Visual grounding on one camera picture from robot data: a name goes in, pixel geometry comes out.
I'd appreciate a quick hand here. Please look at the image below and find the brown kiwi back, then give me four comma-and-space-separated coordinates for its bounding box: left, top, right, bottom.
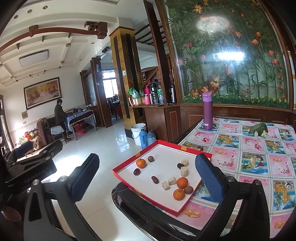
184, 186, 194, 195

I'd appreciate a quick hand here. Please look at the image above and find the brown kiwi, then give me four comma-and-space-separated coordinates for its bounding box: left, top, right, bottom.
148, 156, 154, 162
184, 186, 194, 195

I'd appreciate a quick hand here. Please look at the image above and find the large orange mandarin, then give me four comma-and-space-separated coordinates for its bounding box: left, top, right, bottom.
177, 177, 189, 189

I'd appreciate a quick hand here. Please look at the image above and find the tall beige cake cylinder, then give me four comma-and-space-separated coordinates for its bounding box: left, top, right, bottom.
180, 166, 189, 177

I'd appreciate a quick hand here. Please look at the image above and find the round beige cake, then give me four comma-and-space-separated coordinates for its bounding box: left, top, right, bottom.
181, 159, 189, 167

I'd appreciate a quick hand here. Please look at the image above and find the dark red date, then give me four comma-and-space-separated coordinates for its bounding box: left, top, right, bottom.
177, 163, 184, 169

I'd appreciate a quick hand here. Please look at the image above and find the beige cake cube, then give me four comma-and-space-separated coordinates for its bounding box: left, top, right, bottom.
168, 177, 177, 185
162, 181, 170, 190

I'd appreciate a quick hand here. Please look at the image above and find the red tray white inside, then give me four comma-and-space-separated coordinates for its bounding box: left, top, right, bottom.
112, 140, 201, 216

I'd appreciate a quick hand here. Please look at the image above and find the small orange mandarin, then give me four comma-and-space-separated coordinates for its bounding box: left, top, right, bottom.
136, 158, 147, 169

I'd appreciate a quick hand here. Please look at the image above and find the brown kiwi front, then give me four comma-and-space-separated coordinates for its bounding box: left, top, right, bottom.
148, 156, 154, 162

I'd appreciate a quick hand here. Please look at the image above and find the person in dark clothes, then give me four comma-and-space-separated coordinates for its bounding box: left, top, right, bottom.
54, 98, 70, 142

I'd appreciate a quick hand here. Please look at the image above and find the table with blue cloth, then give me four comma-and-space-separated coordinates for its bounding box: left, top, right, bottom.
65, 109, 97, 140

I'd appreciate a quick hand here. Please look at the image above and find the colourful fruit print tablecloth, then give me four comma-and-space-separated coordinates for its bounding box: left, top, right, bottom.
159, 117, 296, 239

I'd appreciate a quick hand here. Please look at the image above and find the purple thermos bottle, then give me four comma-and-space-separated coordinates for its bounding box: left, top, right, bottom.
202, 92, 213, 131

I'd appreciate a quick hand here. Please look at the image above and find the green leafy cauliflower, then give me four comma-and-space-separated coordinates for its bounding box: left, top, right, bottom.
248, 123, 268, 138

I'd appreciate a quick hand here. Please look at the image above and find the wooden sideboard cabinet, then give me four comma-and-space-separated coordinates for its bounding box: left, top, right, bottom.
128, 102, 183, 143

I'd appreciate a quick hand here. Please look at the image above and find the white plastic bucket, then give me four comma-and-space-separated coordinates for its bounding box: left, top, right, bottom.
131, 123, 147, 146

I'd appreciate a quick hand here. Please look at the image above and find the light blue thermos jug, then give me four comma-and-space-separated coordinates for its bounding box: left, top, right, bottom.
147, 130, 157, 145

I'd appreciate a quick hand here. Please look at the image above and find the green bag on sideboard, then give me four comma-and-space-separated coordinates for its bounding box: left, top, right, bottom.
128, 87, 141, 99

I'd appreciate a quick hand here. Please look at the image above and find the pink bottle on sideboard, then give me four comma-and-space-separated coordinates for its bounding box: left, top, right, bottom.
144, 86, 151, 105

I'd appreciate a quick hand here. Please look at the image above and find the black thermos flask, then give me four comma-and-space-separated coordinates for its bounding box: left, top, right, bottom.
149, 82, 159, 104

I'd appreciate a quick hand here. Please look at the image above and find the flower mural glass panel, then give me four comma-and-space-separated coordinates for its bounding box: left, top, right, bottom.
162, 1, 290, 109

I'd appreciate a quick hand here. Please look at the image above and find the framed wall painting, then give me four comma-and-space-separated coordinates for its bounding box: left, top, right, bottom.
23, 77, 62, 110

